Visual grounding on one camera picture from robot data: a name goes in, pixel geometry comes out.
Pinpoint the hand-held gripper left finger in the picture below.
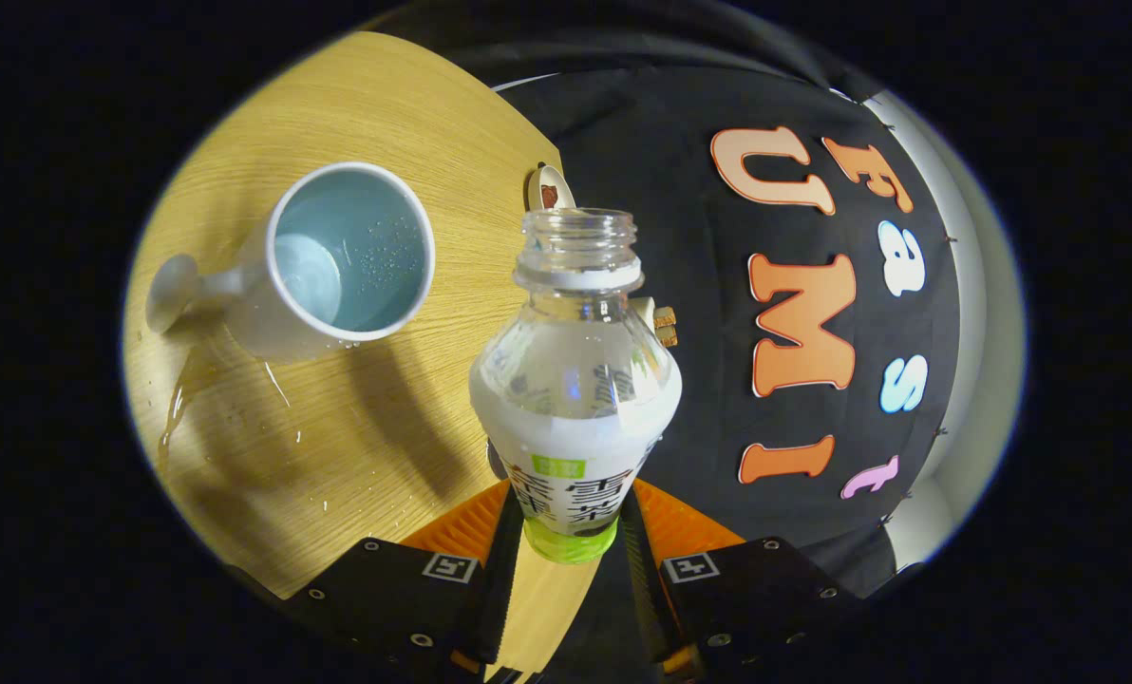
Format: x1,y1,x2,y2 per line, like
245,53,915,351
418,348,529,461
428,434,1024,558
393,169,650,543
281,478,527,680

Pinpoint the white toast holder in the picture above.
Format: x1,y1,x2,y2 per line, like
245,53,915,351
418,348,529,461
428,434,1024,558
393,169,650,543
628,294,679,348

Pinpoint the clear juice bottle green base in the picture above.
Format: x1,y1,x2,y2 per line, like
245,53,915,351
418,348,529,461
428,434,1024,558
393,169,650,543
468,207,683,565

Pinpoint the wooden table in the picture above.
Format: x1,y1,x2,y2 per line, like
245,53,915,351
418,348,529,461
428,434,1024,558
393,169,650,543
122,30,576,680

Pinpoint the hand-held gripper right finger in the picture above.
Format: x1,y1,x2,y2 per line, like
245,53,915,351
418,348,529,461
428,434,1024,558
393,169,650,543
618,478,861,680

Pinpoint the round plate with food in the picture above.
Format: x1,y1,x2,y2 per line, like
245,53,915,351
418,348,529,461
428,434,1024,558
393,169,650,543
526,163,576,212

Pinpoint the white cup blue inside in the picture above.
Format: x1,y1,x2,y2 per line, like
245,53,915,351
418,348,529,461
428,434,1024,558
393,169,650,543
145,161,437,362

